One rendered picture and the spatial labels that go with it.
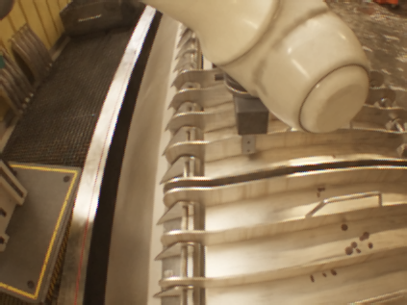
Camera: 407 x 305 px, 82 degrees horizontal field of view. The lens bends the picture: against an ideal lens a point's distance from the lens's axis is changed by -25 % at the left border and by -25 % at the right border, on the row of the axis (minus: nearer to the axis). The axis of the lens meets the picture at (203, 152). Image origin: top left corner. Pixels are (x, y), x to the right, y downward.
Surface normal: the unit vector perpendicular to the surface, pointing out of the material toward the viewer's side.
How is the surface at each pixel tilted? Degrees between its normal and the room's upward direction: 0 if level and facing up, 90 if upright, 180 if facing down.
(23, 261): 0
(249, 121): 90
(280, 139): 90
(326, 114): 95
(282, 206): 7
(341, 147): 4
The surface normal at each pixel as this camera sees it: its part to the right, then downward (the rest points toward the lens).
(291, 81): -0.64, 0.38
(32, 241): -0.09, -0.65
